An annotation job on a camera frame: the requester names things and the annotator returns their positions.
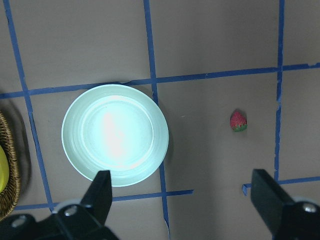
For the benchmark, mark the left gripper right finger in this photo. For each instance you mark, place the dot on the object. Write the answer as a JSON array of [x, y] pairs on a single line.
[[277, 209]]

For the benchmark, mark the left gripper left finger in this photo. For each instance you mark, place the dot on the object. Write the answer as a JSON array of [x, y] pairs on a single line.
[[98, 198]]

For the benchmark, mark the woven wicker basket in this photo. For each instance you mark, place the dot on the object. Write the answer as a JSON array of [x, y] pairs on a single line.
[[10, 178]]

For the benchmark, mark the yellow banana bunch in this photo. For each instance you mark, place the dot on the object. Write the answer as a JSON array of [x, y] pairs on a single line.
[[4, 170]]

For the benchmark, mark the red strawberry one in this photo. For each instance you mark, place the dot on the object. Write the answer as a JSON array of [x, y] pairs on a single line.
[[238, 122]]

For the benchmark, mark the light green plate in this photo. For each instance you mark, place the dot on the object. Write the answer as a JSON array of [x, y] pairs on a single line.
[[117, 128]]

